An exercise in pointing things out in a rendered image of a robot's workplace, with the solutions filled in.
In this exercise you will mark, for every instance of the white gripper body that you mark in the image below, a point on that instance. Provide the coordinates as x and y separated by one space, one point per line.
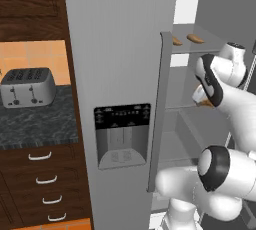
200 95

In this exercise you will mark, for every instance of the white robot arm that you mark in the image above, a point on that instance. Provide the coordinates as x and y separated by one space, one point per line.
240 114

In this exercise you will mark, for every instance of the brown chicken drumstick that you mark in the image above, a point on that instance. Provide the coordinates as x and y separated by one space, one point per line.
207 103

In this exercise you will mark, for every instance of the orange sweet potato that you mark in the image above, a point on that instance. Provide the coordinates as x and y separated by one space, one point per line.
195 38
177 41

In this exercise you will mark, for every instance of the grey fridge door with dispenser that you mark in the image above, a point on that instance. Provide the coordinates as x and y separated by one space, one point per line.
116 57

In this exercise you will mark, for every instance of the grey open fridge body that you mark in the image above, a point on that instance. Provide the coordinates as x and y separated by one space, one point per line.
213 4

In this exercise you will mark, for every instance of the dark wood drawer front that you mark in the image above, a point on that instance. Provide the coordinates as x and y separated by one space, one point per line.
68 178
77 214
73 196
63 157

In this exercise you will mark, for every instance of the silver four-slot toaster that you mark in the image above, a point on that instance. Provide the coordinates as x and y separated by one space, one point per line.
27 87

